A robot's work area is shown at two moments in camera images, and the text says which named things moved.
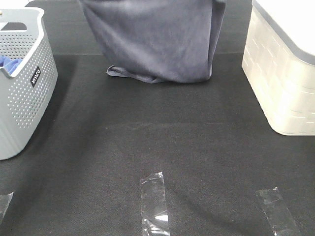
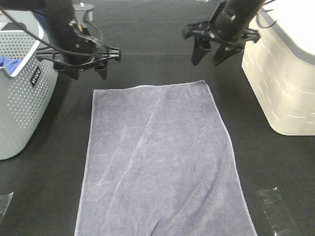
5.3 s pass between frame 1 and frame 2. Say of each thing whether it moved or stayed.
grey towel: moved
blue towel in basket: stayed
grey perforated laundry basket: stayed
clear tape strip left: stayed
